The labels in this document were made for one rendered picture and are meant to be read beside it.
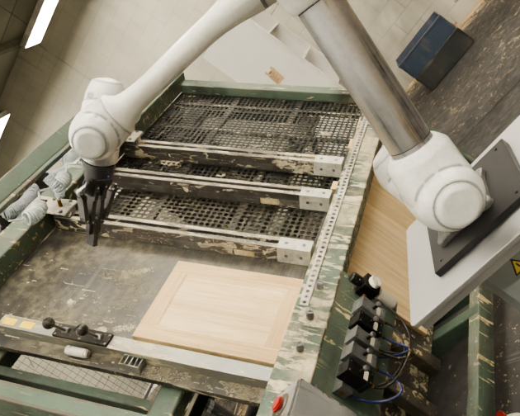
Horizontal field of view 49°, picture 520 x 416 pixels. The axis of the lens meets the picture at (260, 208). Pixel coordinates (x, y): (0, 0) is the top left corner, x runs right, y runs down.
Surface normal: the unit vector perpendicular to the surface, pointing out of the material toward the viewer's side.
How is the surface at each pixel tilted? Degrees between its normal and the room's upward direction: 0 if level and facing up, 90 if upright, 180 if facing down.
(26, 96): 90
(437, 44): 90
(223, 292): 54
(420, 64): 90
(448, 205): 102
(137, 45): 90
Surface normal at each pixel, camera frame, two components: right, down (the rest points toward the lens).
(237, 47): -0.20, 0.46
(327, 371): 0.49, -0.59
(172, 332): -0.08, -0.81
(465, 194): 0.05, 0.40
